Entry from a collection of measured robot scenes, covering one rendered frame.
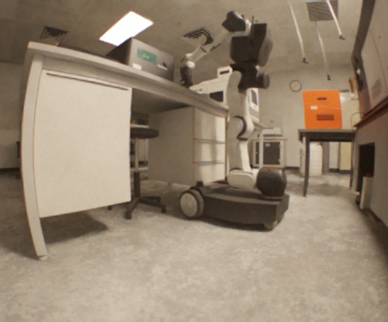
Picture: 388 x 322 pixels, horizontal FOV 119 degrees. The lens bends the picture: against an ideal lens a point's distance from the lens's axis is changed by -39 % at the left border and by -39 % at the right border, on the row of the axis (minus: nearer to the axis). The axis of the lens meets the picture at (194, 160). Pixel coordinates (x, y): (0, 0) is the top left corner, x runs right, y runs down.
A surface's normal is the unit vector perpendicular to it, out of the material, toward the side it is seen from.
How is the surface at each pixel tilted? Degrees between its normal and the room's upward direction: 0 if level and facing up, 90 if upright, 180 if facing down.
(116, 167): 90
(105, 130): 90
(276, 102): 90
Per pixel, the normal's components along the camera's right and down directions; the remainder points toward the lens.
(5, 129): 0.80, 0.04
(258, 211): -0.39, 0.04
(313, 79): -0.59, 0.04
